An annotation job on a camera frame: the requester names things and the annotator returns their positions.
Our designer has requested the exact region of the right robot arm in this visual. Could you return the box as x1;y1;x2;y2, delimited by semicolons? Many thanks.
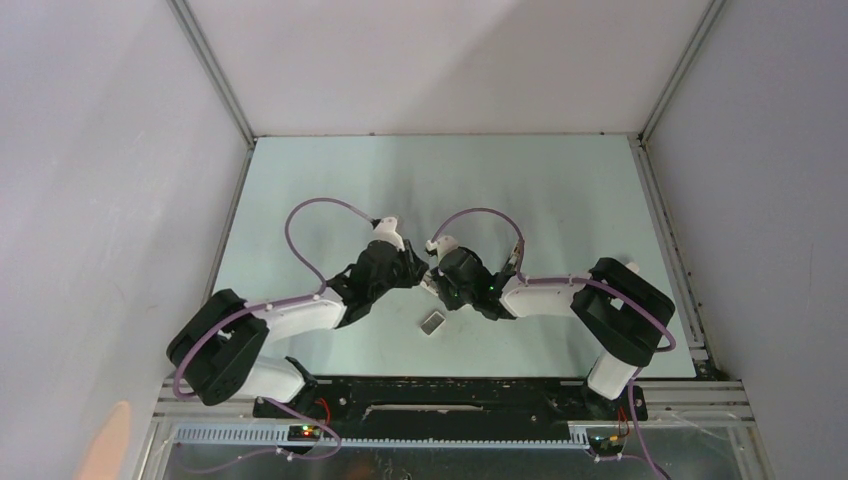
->
426;242;676;418

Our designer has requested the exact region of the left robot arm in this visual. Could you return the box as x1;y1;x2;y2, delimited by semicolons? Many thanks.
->
166;240;428;417

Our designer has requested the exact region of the staple tray with staples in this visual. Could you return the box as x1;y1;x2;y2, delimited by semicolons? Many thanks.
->
420;311;446;336

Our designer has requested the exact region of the grey cable duct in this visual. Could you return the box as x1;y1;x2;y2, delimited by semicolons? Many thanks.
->
172;423;589;450

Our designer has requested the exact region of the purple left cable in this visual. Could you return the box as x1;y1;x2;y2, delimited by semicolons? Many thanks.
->
172;197;380;402

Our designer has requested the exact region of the small beige brown stapler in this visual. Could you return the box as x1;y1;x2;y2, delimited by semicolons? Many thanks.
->
502;240;525;275

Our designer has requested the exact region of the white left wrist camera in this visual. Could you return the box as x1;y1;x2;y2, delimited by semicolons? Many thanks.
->
371;216;406;251

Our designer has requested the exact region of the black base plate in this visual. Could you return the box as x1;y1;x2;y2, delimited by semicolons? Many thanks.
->
290;376;648;440

